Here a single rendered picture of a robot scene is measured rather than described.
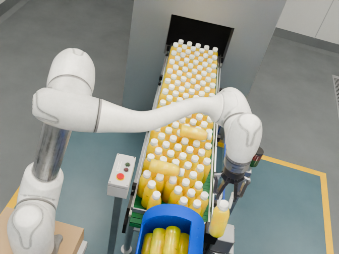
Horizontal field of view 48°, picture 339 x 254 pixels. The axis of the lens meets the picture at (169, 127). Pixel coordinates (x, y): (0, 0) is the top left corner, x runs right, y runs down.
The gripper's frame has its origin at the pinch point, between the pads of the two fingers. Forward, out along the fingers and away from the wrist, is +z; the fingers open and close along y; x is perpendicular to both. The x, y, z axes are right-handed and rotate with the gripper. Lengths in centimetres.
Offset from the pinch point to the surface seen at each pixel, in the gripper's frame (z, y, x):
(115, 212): 66, -50, 30
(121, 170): 30, -47, 32
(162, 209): 20.4, -23.6, 5.5
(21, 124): 130, -165, 149
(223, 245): 63, 11, 19
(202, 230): 26.8, -5.2, 2.2
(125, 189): 33, -43, 22
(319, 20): 119, 145, 417
